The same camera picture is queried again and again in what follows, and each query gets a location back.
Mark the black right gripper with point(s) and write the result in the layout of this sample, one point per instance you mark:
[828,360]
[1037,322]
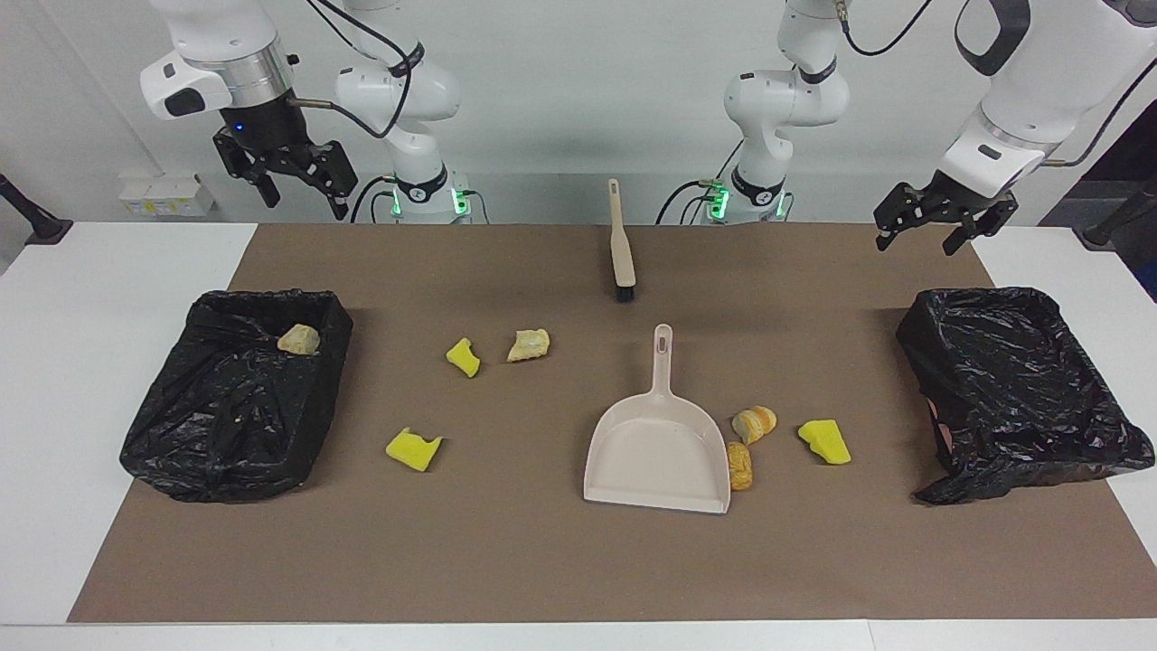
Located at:
[262,131]

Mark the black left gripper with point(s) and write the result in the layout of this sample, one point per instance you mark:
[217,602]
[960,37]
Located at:
[958,199]

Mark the small yellow sponge wedge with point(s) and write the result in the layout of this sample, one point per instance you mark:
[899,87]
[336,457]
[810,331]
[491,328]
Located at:
[464,359]

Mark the blocky yellow sponge piece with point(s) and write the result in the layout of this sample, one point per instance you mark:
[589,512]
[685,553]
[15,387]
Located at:
[824,442]

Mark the pale tan foam chunk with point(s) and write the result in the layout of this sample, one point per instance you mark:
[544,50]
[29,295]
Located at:
[528,345]
[298,340]

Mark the striped orange bread roll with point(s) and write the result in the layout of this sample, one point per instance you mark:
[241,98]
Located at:
[754,423]

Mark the arched yellow sponge piece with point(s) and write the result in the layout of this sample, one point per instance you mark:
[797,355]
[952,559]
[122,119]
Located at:
[411,449]

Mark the brown oval bread loaf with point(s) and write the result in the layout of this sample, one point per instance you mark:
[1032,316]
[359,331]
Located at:
[739,466]

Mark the beige brush with black bristles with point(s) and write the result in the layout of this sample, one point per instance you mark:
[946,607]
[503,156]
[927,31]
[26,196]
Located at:
[622,253]

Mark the beige plastic dustpan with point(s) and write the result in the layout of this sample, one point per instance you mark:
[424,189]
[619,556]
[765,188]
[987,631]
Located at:
[655,461]

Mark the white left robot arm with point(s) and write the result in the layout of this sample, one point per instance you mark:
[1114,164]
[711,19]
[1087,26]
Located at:
[786,99]

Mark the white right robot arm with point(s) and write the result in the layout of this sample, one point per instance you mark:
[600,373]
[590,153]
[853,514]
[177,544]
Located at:
[398,90]

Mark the pink bin with black bag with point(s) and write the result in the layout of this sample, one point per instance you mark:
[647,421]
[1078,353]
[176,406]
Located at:
[1012,389]

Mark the white box on table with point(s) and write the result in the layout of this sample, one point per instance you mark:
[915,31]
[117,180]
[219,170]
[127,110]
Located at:
[167,194]

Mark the brown paper table mat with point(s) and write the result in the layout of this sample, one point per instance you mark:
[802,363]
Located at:
[542,542]

